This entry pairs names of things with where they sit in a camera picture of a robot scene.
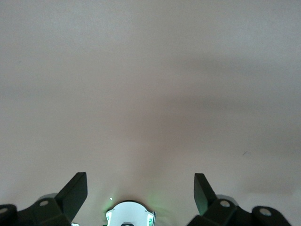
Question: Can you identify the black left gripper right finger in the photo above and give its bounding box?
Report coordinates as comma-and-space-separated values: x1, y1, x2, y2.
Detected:
187, 173, 253, 226

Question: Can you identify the brown table cover sheet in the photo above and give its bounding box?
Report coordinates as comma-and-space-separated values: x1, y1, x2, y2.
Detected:
0, 0, 301, 226

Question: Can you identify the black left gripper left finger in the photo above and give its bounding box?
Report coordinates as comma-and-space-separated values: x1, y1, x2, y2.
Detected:
16, 172, 88, 226

